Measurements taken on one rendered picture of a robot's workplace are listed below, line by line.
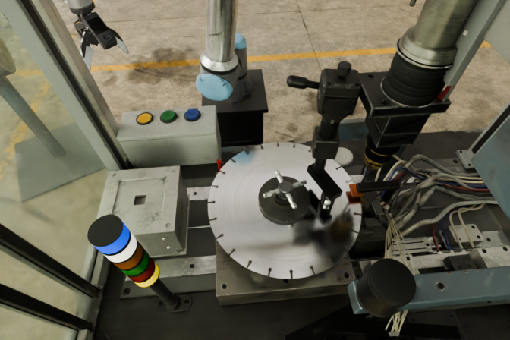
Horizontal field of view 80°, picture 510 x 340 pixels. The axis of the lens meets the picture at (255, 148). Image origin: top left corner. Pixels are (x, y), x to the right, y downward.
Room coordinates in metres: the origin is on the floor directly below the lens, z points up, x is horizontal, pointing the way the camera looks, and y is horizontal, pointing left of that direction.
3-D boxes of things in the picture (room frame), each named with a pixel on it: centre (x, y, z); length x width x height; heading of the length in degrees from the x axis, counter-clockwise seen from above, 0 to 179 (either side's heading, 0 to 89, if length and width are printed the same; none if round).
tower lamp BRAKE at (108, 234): (0.18, 0.20, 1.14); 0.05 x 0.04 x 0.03; 4
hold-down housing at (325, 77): (0.36, -0.13, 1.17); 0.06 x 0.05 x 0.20; 85
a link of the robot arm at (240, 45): (0.94, 0.08, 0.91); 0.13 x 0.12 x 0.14; 165
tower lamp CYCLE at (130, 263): (0.18, 0.20, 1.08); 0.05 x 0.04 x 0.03; 4
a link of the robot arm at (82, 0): (0.92, 0.51, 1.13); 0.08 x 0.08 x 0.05
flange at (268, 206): (0.33, -0.06, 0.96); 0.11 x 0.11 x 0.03
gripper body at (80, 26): (0.92, 0.51, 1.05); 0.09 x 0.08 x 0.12; 43
